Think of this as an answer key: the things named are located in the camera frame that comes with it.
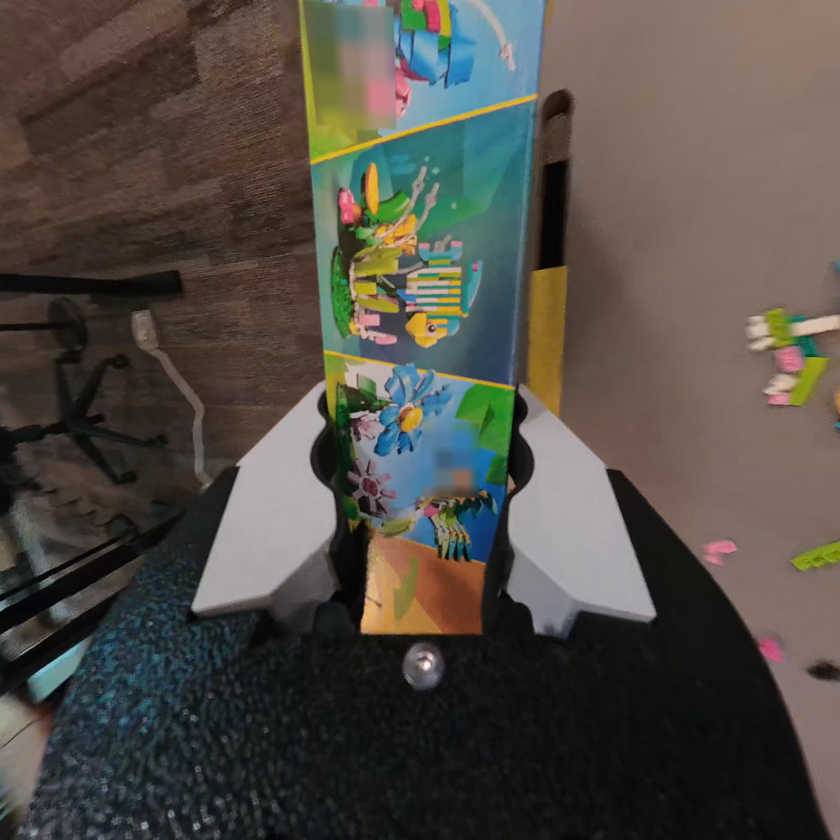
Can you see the pile of colourful toy bricks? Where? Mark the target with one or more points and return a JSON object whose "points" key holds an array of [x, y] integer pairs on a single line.
{"points": [[787, 358]]}

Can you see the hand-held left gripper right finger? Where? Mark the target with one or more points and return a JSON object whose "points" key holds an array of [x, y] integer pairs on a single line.
{"points": [[571, 525]]}

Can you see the grey desk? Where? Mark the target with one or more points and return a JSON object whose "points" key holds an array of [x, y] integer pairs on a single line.
{"points": [[689, 197]]}

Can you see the black office chair base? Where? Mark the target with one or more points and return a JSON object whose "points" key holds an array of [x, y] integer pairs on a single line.
{"points": [[85, 407]]}

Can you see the black desk foot bar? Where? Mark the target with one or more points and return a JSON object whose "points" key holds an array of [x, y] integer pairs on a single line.
{"points": [[92, 283]]}

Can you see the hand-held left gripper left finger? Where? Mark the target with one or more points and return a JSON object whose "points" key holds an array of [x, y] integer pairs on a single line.
{"points": [[269, 525]]}

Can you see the black metal rods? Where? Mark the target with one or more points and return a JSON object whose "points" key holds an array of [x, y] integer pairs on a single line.
{"points": [[79, 571]]}

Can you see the colourful toy brick box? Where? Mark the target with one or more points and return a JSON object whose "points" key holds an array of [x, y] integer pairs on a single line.
{"points": [[420, 262]]}

